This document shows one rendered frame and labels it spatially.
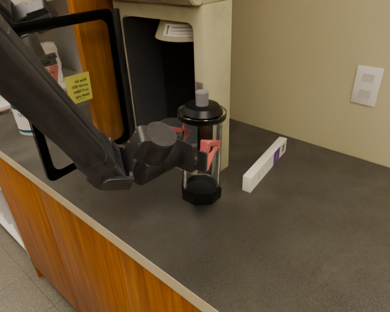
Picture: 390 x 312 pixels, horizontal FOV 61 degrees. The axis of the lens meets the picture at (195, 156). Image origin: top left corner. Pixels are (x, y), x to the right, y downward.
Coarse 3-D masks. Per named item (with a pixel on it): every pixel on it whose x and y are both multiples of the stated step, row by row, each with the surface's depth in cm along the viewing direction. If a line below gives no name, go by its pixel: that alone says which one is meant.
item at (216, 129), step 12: (180, 108) 73; (192, 120) 68; (204, 120) 68; (216, 120) 69; (192, 132) 71; (204, 132) 70; (216, 132) 71; (216, 156) 75; (216, 168) 76; (192, 180) 77; (204, 180) 76; (216, 180) 78; (192, 192) 79; (204, 192) 78
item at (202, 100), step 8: (200, 96) 70; (208, 96) 70; (184, 104) 72; (192, 104) 72; (200, 104) 70; (208, 104) 71; (216, 104) 72; (184, 112) 70; (192, 112) 69; (200, 112) 69; (208, 112) 69; (216, 112) 70
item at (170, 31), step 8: (160, 24) 87; (168, 24) 84; (176, 24) 83; (184, 24) 83; (160, 32) 86; (168, 32) 84; (176, 32) 83; (184, 32) 83; (192, 32) 83; (168, 40) 84; (176, 40) 84; (184, 40) 83; (192, 40) 83
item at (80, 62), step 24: (96, 24) 87; (48, 48) 78; (72, 48) 83; (96, 48) 89; (72, 72) 85; (96, 72) 91; (72, 96) 87; (96, 96) 93; (96, 120) 96; (120, 120) 104; (48, 144) 85
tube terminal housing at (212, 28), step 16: (208, 0) 73; (224, 0) 77; (128, 16) 92; (144, 16) 85; (160, 16) 81; (176, 16) 78; (192, 16) 75; (208, 16) 74; (224, 16) 78; (208, 32) 76; (224, 32) 80; (208, 48) 78; (224, 48) 82; (208, 64) 80; (224, 64) 85; (208, 80) 82; (224, 80) 87; (224, 96) 89; (224, 128) 94; (224, 144) 97; (224, 160) 100
